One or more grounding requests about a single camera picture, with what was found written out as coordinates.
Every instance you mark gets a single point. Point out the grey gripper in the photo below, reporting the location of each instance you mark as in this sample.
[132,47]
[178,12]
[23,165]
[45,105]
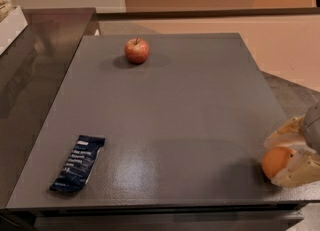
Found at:
[312,126]

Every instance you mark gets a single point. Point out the orange fruit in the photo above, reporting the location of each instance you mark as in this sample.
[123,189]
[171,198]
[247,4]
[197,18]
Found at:
[276,159]

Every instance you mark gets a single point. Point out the blue rxbar blueberry wrapper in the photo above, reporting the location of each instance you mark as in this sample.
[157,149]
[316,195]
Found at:
[79,164]

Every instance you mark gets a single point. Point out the red apple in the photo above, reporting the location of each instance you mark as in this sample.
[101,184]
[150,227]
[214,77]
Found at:
[136,50]

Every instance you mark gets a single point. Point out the dark glossy side counter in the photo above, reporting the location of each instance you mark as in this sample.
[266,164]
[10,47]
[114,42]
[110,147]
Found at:
[31,72]

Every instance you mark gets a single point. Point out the white box at left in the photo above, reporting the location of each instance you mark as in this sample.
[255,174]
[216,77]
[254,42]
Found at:
[11,27]

